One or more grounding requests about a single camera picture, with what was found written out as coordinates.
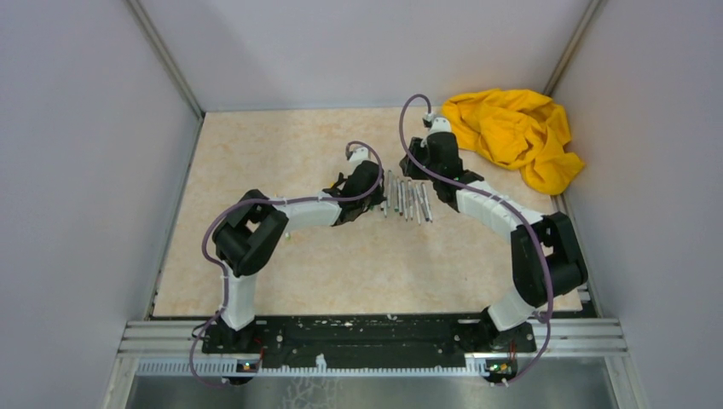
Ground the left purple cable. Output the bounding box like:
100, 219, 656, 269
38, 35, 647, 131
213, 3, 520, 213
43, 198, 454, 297
188, 140, 385, 389

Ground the right corner aluminium post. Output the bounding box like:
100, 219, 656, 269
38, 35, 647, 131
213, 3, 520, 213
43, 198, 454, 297
543, 0, 607, 97

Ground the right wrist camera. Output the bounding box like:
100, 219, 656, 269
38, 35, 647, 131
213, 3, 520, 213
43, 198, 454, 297
423, 113, 452, 135

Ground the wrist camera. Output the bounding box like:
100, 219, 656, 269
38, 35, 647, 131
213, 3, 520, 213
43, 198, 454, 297
346, 147, 369, 168
423, 113, 452, 135

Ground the yellow end rainbow marker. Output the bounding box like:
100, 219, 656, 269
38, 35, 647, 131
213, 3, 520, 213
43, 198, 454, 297
405, 180, 414, 222

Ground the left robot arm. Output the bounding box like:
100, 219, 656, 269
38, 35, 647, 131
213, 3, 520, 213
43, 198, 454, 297
201, 159, 384, 353

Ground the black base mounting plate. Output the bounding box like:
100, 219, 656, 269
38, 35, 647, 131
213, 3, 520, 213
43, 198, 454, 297
200, 313, 537, 370

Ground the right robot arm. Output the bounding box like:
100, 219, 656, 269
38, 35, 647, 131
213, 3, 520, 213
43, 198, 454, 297
400, 131, 588, 351

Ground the yellow crumpled cloth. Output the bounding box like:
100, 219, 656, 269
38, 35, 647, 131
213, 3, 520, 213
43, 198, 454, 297
441, 89, 586, 196

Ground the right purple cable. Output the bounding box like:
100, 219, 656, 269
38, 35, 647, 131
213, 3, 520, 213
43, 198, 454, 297
398, 93, 556, 388

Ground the left corner aluminium post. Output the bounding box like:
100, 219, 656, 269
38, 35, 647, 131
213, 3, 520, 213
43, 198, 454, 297
124, 0, 205, 120

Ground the aluminium frame rail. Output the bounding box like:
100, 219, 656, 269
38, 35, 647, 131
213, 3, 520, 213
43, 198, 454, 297
117, 318, 629, 359

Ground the corner aluminium post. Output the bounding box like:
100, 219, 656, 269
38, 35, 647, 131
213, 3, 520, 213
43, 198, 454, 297
543, 0, 607, 97
124, 0, 205, 120

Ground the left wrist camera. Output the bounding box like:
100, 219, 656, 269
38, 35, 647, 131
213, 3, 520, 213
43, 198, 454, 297
346, 147, 369, 168

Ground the white cable duct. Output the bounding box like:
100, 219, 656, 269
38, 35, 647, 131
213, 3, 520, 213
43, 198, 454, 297
136, 356, 489, 377

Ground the purple cable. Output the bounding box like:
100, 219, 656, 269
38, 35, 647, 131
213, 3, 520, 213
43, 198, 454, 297
188, 140, 385, 389
398, 93, 556, 388

